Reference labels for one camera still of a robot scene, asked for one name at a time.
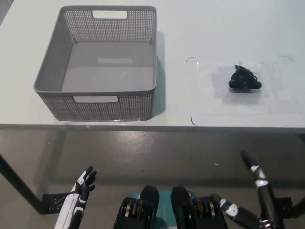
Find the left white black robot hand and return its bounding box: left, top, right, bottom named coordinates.
left=54, top=166, right=97, bottom=229

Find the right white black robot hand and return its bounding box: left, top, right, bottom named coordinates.
left=212, top=149, right=281, bottom=229

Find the black webcam with cable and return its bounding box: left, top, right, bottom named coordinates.
left=228, top=64, right=263, bottom=91

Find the black perforated foot plate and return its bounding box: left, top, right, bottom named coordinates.
left=271, top=197, right=293, bottom=216
left=41, top=192, right=72, bottom=214

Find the black table leg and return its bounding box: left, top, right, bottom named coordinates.
left=0, top=154, right=47, bottom=213
left=291, top=189, right=305, bottom=217

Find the black teal robot torso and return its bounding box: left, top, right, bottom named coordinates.
left=113, top=185, right=227, bottom=229

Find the transparent plastic sheet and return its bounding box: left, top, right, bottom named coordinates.
left=195, top=59, right=272, bottom=106

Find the grey perforated plastic basket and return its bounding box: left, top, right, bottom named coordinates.
left=33, top=5, right=158, bottom=122

